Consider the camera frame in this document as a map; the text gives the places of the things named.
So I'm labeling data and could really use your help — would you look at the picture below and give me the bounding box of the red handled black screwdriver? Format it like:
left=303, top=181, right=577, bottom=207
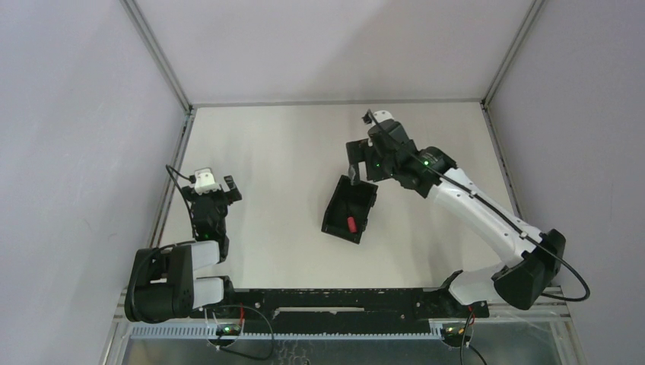
left=343, top=201, right=358, bottom=234

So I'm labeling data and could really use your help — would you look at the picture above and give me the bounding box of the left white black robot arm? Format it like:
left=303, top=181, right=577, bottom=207
left=124, top=176, right=242, bottom=324

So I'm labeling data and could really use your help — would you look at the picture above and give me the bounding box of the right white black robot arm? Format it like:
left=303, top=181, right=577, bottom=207
left=345, top=119, right=566, bottom=316

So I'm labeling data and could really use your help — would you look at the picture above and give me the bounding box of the black plastic bin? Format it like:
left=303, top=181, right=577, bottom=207
left=321, top=175, right=378, bottom=244

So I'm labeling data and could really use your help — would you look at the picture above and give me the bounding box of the left green circuit board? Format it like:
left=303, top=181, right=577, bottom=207
left=215, top=324, right=242, bottom=337

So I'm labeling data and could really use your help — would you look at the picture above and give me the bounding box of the green circuit board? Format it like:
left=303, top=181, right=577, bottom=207
left=215, top=324, right=242, bottom=337
left=441, top=326, right=472, bottom=348

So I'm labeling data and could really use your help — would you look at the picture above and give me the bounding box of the right green circuit board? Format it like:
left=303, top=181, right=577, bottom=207
left=441, top=326, right=472, bottom=348

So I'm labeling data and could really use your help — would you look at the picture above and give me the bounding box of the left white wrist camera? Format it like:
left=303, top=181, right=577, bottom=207
left=193, top=167, right=221, bottom=195

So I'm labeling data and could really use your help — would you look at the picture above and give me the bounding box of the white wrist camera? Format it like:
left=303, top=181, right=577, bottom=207
left=193, top=167, right=221, bottom=195
left=362, top=109, right=394, bottom=126

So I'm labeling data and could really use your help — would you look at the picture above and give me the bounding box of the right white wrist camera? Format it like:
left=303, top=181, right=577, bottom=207
left=362, top=109, right=394, bottom=126

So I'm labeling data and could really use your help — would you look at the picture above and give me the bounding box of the left black camera cable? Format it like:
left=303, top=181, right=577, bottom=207
left=165, top=164, right=196, bottom=238

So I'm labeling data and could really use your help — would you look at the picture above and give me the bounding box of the aluminium frame front beam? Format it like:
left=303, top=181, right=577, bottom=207
left=113, top=287, right=573, bottom=323

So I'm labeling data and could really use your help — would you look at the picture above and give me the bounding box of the left black looped base cable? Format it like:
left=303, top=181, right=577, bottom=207
left=204, top=303, right=275, bottom=362

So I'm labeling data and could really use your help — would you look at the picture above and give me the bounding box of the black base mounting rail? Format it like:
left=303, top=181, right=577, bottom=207
left=225, top=288, right=490, bottom=335

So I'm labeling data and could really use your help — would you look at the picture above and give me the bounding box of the grey slotted cable duct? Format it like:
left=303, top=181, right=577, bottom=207
left=130, top=323, right=441, bottom=341

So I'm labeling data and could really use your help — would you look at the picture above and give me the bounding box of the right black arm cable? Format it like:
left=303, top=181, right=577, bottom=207
left=367, top=109, right=592, bottom=365

